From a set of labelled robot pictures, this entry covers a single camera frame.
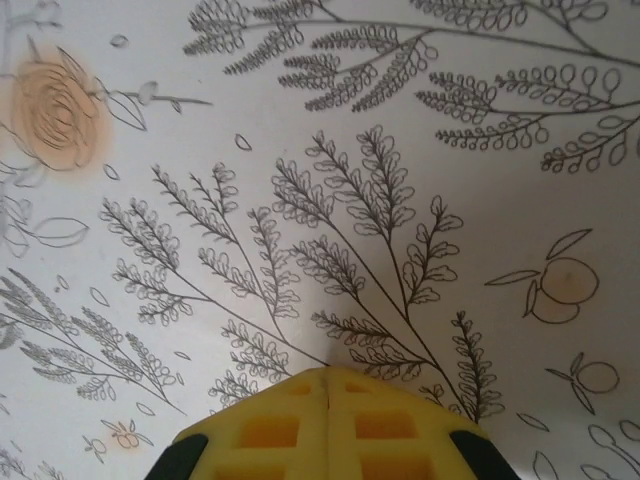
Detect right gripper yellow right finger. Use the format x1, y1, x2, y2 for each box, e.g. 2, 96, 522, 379
327, 366, 520, 480

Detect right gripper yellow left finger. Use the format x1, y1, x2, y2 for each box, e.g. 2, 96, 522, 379
143, 366, 332, 480

